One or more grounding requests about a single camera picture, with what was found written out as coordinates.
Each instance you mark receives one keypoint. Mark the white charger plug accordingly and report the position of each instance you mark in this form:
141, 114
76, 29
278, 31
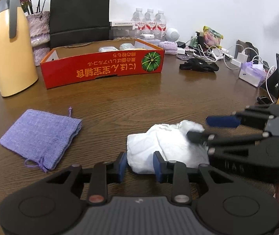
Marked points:
242, 57

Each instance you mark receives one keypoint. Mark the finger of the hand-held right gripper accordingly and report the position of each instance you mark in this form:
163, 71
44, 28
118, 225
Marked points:
223, 122
232, 140

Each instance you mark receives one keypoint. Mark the black green device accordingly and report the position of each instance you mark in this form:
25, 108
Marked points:
196, 40

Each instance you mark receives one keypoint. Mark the purple fluffy towel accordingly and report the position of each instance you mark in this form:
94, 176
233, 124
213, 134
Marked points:
168, 47

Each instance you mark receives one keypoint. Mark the purple woven pouch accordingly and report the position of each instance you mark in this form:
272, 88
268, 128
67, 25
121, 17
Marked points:
41, 137

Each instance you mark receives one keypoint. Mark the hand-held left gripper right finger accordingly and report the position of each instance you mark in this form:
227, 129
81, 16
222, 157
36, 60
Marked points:
157, 167

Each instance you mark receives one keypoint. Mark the purple tissue pack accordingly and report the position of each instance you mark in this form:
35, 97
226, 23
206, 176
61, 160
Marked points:
251, 74

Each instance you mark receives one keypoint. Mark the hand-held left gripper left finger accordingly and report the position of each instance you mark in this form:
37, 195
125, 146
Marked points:
122, 167

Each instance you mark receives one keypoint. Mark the grey paper bag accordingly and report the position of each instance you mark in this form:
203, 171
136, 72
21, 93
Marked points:
248, 46

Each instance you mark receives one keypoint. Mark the white earbuds case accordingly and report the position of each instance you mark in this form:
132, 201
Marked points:
146, 36

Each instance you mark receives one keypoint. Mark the clear plastic box white label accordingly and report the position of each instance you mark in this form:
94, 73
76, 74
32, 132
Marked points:
122, 30

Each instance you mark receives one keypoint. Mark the translucent green plastic bundle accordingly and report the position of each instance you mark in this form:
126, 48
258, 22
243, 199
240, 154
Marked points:
126, 46

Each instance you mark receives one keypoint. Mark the black paper bag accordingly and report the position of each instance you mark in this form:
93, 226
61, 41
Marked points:
79, 12

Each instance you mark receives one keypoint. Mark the yellow plush toy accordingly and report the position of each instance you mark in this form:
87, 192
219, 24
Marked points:
140, 49

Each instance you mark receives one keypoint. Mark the purple textured vase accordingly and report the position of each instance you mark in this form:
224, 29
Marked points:
40, 31

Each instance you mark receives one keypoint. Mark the white round speaker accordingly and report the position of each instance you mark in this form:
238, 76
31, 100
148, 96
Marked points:
172, 34

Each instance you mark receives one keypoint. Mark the small black key fob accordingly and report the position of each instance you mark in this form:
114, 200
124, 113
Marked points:
264, 100

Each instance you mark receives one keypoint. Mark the white cloth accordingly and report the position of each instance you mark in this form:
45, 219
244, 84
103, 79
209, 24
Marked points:
168, 149

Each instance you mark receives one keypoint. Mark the clear water bottle red label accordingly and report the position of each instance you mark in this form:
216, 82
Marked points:
150, 23
161, 24
138, 23

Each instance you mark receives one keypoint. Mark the black power adapter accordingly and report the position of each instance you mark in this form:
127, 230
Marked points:
181, 44

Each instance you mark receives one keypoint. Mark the yellow green snack bag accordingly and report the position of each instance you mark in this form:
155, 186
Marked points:
212, 38

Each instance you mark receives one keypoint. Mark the red cardboard box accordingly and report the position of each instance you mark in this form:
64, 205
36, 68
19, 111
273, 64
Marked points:
100, 69

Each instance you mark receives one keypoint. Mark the yellow thermos jug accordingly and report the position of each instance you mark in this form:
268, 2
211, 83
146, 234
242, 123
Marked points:
12, 61

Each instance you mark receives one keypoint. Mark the dark flat card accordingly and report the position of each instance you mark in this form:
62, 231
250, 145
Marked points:
183, 57

